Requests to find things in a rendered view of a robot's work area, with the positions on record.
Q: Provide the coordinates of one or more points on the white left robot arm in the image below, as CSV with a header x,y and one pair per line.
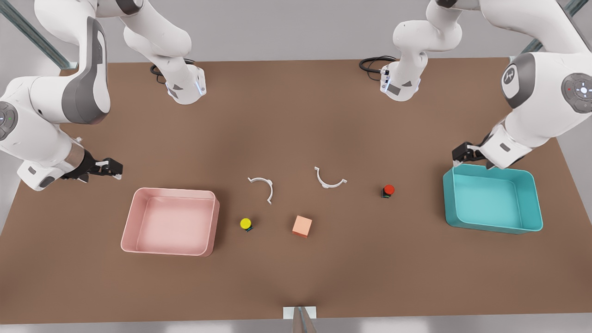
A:
x,y
541,97

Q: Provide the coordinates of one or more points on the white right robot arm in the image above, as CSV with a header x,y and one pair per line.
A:
x,y
69,92

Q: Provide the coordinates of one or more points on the blue storage box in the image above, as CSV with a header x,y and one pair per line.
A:
x,y
492,199

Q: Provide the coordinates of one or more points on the red button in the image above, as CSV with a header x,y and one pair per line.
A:
x,y
388,190

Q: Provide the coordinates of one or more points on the pink storage box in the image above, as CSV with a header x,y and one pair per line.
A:
x,y
171,222

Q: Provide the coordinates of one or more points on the yellow button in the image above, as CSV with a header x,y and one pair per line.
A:
x,y
245,224

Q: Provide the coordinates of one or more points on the white curved clip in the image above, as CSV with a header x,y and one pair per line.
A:
x,y
329,182
266,186

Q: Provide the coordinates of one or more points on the orange cube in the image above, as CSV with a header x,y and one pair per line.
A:
x,y
302,226

